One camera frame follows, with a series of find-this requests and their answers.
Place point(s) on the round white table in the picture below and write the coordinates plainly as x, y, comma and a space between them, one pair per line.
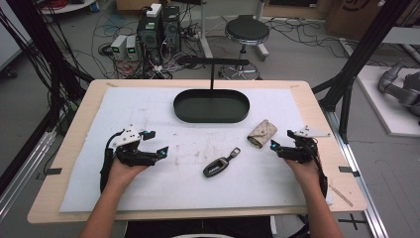
66, 6

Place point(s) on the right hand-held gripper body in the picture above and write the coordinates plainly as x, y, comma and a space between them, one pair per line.
302, 150

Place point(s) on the wooden table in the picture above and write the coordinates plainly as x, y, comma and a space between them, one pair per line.
82, 132

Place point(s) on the black car key fob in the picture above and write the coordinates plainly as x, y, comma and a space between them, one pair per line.
216, 166

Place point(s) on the aluminium rail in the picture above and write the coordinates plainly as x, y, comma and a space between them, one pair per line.
23, 175
360, 185

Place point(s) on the white box on tower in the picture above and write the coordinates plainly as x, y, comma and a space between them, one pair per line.
154, 10

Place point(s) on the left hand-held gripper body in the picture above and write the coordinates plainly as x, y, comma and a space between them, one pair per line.
132, 155

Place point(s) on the dark oval tray with stand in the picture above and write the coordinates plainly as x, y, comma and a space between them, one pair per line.
211, 107

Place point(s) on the grey power supply unit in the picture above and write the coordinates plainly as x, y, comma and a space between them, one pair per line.
131, 47
118, 46

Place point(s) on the black computer tower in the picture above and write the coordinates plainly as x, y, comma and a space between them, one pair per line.
150, 36
171, 26

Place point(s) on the person's dark clothing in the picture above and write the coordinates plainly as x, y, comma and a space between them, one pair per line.
198, 228

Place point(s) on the person's left hand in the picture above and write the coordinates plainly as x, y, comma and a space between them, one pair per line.
124, 172

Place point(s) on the thin wooden stick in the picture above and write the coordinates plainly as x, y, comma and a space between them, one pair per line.
341, 196

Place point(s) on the black tape strip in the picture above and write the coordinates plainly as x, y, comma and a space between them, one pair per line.
346, 169
52, 171

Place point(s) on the white desk leg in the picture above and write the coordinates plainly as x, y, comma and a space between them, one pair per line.
205, 33
263, 49

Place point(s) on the person's right hand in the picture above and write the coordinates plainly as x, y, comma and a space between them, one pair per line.
303, 172

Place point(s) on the large cardboard box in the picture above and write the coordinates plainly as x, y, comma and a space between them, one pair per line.
350, 16

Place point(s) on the beige quilted key pouch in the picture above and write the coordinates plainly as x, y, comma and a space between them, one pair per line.
262, 134

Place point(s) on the white floor board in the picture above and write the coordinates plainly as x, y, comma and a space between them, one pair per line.
383, 109

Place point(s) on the black tape cross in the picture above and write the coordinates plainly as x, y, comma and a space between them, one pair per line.
353, 220

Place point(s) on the black frame post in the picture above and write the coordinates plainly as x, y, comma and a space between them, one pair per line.
360, 56

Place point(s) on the black round stool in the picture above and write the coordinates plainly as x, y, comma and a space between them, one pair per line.
247, 29

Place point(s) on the white foam mat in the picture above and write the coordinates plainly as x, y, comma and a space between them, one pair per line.
198, 195

